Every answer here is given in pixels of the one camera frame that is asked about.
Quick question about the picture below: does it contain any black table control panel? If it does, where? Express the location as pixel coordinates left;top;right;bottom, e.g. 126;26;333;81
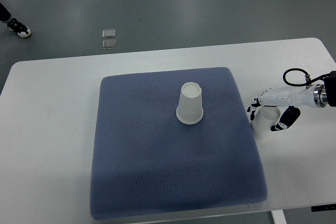
311;204;336;212

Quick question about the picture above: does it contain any white table leg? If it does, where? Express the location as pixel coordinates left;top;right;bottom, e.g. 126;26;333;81
271;210;287;224

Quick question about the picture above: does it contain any white paper cup on cushion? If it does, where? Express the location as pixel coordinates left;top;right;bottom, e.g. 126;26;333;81
176;82;203;125

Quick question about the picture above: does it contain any blue grey textured cushion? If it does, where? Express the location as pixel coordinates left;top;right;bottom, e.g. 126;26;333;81
90;67;267;220

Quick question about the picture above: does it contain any upper metal floor plate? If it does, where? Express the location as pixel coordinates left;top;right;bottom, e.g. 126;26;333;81
102;28;116;38

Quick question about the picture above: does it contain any black looped cable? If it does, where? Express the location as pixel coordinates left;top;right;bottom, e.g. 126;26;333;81
282;68;329;87

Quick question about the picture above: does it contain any white paper cup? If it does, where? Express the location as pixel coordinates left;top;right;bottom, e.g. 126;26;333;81
251;106;280;143
176;82;203;125

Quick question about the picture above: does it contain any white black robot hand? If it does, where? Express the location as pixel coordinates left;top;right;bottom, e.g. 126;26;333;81
247;84;328;132

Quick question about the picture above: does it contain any person in dark clothes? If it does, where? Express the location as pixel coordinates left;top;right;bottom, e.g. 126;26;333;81
0;3;12;23

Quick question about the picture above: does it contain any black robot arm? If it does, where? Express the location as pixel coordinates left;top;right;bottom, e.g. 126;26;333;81
314;71;335;108

